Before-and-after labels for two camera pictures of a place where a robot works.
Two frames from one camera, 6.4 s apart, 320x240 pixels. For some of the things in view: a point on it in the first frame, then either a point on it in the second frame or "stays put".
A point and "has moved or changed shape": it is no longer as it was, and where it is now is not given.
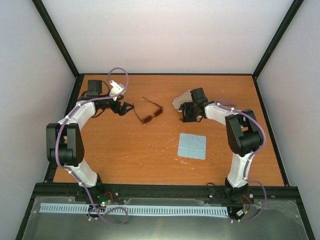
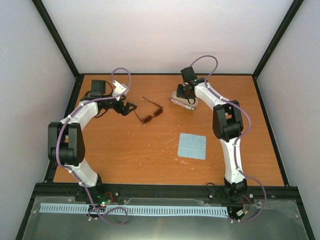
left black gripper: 116,110 stays put
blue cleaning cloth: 192,146 stays put
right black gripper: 185,118 -> 179,94
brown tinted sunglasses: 158,112 stays put
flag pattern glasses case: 185,97 has moved or changed shape
